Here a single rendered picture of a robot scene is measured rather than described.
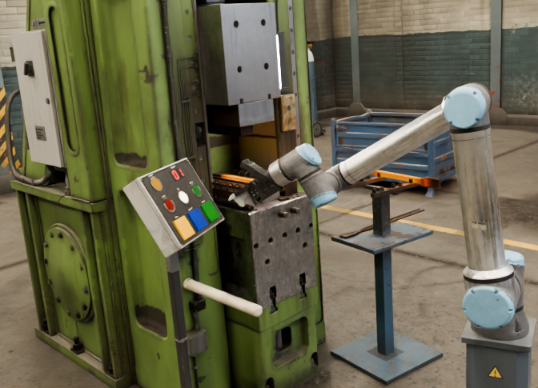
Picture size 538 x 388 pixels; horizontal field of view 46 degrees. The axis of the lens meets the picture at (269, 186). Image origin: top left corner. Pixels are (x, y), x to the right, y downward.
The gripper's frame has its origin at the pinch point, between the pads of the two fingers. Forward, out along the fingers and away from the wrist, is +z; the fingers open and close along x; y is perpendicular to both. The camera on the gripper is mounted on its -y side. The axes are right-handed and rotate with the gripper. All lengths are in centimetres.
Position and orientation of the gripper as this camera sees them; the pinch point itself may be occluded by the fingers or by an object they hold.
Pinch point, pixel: (230, 197)
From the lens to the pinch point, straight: 231.3
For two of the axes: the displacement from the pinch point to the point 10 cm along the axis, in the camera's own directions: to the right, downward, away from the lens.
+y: 5.3, 8.5, 0.2
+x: 3.7, -2.5, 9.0
